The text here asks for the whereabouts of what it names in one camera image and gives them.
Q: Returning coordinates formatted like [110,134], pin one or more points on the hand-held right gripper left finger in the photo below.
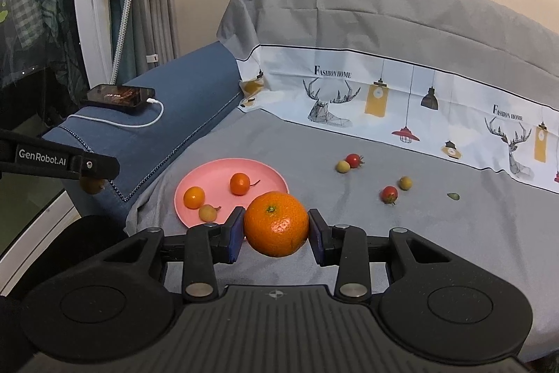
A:
[236,233]

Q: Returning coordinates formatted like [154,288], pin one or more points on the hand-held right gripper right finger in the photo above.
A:
[316,237]

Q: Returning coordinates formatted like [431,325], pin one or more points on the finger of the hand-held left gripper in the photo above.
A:
[100,167]

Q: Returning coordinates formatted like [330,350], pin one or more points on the small mandarin orange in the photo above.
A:
[194,197]
[239,184]
[276,224]

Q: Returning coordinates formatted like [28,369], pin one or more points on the pink plate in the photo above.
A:
[214,176]

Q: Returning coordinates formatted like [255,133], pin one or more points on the red cherry tomato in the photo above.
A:
[389,194]
[353,159]

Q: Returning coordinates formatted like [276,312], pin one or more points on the black smartphone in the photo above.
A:
[118,97]

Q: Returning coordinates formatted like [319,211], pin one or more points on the blue denim cushion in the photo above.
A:
[187,93]

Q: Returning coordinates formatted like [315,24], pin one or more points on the white curtain clip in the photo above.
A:
[151,58]

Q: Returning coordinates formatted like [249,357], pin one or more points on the grey printed bed sheet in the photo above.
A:
[349,14]

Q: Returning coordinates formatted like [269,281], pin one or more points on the white door frame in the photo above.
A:
[94,28]

